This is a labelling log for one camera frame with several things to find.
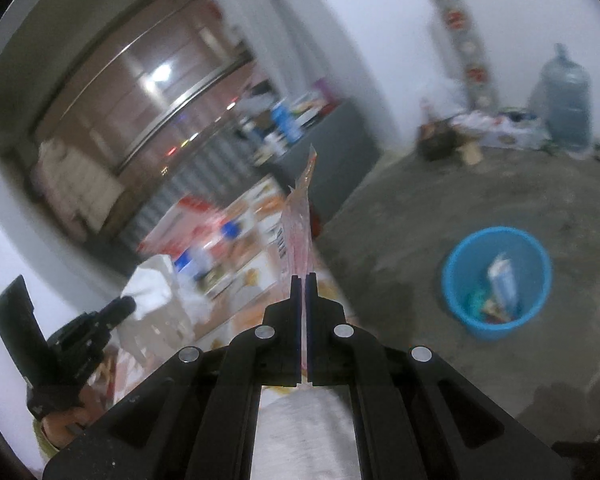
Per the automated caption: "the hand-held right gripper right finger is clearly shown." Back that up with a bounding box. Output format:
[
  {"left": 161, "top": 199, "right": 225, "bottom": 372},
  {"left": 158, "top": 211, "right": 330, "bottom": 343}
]
[{"left": 306, "top": 273, "right": 576, "bottom": 480}]

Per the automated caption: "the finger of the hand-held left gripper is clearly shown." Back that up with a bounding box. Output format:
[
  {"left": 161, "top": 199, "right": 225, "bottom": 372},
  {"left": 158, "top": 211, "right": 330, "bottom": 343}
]
[{"left": 98, "top": 296, "right": 137, "bottom": 331}]

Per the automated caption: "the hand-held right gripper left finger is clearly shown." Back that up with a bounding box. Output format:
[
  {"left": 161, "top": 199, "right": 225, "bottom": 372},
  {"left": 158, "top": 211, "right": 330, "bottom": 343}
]
[{"left": 42, "top": 275, "right": 304, "bottom": 480}]

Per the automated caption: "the white translucent plastic bag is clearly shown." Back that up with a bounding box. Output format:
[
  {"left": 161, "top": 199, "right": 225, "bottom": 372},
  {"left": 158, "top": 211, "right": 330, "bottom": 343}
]
[{"left": 120, "top": 255, "right": 211, "bottom": 341}]

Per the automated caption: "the clear red wrapper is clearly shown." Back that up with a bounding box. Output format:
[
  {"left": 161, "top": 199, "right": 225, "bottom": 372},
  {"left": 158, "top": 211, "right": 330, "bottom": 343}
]
[{"left": 280, "top": 144, "right": 318, "bottom": 376}]

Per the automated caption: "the plastic bottle blue label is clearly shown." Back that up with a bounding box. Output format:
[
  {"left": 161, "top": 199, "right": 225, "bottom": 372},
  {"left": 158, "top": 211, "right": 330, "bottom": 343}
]
[{"left": 172, "top": 247, "right": 211, "bottom": 281}]

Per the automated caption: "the red white plastic bag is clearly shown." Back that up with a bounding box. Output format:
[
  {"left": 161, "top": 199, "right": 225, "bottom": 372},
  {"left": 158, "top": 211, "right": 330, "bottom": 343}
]
[{"left": 137, "top": 195, "right": 231, "bottom": 261}]

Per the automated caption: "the blue plastic basin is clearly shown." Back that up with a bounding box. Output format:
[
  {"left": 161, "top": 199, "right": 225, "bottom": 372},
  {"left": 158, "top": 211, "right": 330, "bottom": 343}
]
[{"left": 441, "top": 226, "right": 553, "bottom": 342}]

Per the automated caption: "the blue white box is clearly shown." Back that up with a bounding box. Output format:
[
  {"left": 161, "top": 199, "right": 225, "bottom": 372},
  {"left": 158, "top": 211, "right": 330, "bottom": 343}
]
[{"left": 486, "top": 252, "right": 523, "bottom": 311}]

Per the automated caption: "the person's left hand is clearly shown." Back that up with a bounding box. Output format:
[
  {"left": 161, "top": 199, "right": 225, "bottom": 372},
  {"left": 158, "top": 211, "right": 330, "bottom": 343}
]
[{"left": 40, "top": 401, "right": 94, "bottom": 454}]

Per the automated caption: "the leaf patterned tablecloth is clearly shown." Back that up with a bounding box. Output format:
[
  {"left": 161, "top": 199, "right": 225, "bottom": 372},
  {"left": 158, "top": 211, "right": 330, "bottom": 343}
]
[{"left": 100, "top": 175, "right": 346, "bottom": 411}]

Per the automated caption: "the beige puffer jacket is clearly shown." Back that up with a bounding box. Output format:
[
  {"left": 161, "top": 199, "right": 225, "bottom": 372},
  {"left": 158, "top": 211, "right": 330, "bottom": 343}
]
[{"left": 30, "top": 140, "right": 126, "bottom": 241}]

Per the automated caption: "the grey counter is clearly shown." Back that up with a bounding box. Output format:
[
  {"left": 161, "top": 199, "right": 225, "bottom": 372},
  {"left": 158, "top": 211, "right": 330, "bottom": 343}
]
[{"left": 267, "top": 100, "right": 381, "bottom": 221}]

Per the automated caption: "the metal railing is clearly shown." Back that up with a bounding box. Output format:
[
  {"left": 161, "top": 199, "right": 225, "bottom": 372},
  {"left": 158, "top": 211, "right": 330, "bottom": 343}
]
[{"left": 110, "top": 55, "right": 281, "bottom": 261}]

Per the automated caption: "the blue pump bottle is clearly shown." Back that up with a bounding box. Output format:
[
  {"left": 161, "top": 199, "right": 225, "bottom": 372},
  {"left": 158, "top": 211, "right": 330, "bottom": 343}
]
[{"left": 272, "top": 102, "right": 303, "bottom": 143}]

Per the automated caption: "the dark brown box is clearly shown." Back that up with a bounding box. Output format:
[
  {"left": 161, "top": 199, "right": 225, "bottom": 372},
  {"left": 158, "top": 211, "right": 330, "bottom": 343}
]
[{"left": 417, "top": 122, "right": 461, "bottom": 161}]

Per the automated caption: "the white printed sheet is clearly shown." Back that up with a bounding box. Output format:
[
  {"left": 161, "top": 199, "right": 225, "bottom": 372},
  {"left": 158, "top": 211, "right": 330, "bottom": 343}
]
[{"left": 450, "top": 110, "right": 551, "bottom": 151}]

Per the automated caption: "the light grey curtain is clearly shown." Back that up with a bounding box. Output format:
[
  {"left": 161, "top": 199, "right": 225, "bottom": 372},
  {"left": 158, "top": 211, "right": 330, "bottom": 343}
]
[{"left": 235, "top": 0, "right": 346, "bottom": 106}]

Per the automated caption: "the large water jug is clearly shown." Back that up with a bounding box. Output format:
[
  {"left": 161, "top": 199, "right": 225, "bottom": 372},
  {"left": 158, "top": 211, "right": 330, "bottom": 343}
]
[{"left": 530, "top": 42, "right": 593, "bottom": 153}]

